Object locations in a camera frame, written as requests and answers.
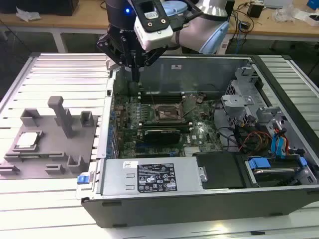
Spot grey flat device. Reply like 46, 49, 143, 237
263, 0, 293, 7

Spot green RAM stick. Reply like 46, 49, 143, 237
142, 121, 191, 129

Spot crumpled white plastic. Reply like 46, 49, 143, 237
15, 6, 42, 22

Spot green motherboard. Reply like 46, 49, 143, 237
109, 92, 225, 159

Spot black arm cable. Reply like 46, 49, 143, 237
169, 0, 231, 30

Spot wooden workbench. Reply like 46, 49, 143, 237
0, 0, 319, 54

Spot black grey PC case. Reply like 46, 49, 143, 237
75, 53, 319, 229

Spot grey parts rack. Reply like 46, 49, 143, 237
0, 96, 100, 180

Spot small black box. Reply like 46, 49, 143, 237
247, 2, 264, 18

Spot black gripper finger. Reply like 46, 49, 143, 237
96, 33, 137, 82
136, 46, 167, 82

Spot black graphics card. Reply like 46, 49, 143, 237
141, 128, 182, 145

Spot CPU socket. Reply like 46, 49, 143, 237
153, 102, 182, 123

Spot silver CPU green edge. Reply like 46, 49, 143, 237
13, 130, 42, 150

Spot silver chipset heatsink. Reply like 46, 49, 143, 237
184, 146, 207, 157

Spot small white box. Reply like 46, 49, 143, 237
306, 13, 319, 27

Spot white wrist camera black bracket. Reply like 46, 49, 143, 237
134, 0, 174, 51

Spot black plastic cover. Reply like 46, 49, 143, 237
193, 151, 249, 190

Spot grey power supply with label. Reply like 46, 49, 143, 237
100, 156, 204, 195

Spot clear plastic bags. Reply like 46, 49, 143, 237
272, 3, 301, 23

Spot blue flat wire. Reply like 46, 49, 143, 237
278, 128, 289, 158
271, 133, 280, 157

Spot black wire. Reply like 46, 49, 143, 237
216, 125, 240, 152

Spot metal socket cover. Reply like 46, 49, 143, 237
179, 96, 198, 117

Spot black equipment case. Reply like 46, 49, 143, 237
0, 0, 80, 16

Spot coloured power wire bundle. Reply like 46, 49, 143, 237
239, 131, 273, 151

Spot blue cable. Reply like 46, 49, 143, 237
236, 37, 245, 54

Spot hard disk in blue carrier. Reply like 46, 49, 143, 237
245, 155, 311, 188

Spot grey metal drive cage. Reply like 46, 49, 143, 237
220, 66, 290, 130

